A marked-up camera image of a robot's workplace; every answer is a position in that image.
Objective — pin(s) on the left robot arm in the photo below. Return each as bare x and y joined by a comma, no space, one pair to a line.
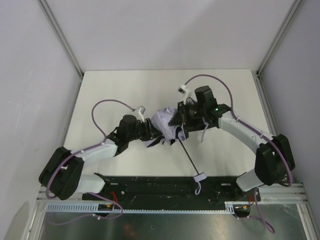
63,174

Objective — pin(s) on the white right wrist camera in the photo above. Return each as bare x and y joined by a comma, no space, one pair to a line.
186,92

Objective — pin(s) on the right aluminium frame post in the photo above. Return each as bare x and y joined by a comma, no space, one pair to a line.
280,34

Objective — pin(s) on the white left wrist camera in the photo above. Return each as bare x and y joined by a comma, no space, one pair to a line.
139,112

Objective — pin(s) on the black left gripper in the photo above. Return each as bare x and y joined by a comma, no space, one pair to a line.
152,129

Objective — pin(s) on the grey slotted cable duct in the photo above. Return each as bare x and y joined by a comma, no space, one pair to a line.
106,208

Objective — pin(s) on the lavender folding umbrella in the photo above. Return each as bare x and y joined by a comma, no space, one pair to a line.
171,134

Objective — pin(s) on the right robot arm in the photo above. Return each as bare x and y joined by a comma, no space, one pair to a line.
273,155

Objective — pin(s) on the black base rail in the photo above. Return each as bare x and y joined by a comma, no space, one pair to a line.
173,193

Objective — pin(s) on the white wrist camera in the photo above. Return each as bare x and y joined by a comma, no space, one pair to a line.
186,92
139,112

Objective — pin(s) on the aluminium frame post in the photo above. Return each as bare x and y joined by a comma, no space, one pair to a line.
280,34
48,13

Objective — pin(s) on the left aluminium frame post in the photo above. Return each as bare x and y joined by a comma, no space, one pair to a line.
48,13

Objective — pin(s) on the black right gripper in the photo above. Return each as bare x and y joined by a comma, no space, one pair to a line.
180,115

